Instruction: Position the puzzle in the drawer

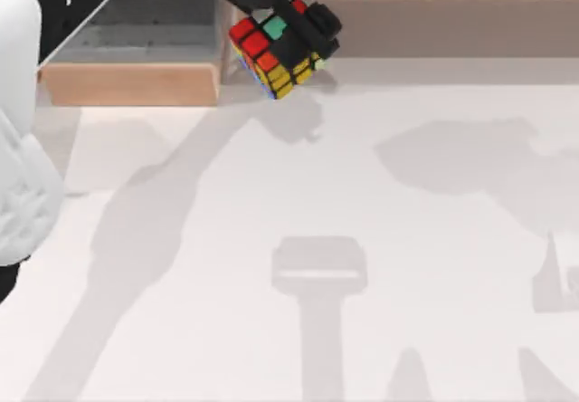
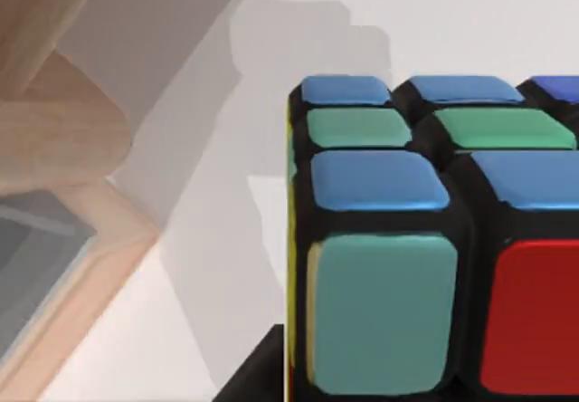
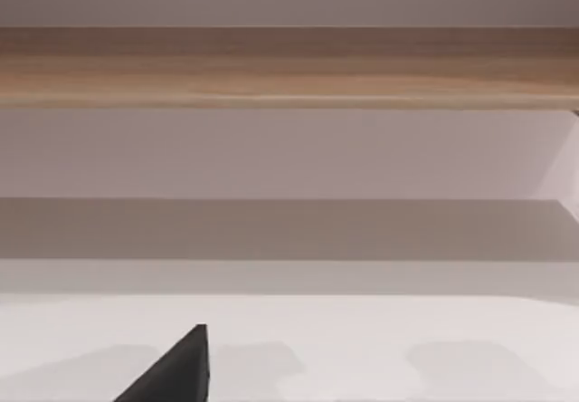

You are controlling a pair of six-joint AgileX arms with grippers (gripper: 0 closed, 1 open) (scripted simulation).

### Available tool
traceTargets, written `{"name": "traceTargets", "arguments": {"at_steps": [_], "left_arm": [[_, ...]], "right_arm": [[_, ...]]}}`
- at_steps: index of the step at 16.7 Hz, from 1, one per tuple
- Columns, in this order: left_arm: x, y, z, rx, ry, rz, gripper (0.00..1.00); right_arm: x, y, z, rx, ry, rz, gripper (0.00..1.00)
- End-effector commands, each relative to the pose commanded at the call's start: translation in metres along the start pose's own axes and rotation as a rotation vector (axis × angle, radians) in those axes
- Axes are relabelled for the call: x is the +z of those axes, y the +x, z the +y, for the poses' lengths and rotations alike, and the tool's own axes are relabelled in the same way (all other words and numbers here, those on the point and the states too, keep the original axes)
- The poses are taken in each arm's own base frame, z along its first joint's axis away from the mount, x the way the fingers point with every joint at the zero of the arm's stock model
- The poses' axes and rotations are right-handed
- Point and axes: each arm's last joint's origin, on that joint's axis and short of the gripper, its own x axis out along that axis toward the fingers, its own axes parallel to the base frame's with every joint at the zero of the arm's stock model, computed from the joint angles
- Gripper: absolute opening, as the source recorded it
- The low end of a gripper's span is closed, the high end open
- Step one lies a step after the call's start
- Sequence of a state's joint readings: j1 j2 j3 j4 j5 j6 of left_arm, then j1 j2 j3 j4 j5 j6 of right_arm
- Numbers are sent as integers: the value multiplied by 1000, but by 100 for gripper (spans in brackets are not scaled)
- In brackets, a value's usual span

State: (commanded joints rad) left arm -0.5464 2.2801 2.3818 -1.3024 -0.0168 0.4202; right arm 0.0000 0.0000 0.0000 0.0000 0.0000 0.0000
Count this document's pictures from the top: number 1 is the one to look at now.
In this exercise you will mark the multicoloured puzzle cube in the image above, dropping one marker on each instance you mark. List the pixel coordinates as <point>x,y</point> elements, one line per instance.
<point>248,40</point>

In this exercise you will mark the grey pierced drawer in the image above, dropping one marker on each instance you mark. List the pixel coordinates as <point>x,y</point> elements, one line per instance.
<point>154,26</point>

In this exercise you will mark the pale wooden drawer front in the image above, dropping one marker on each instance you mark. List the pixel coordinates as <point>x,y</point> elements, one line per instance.
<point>131,84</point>

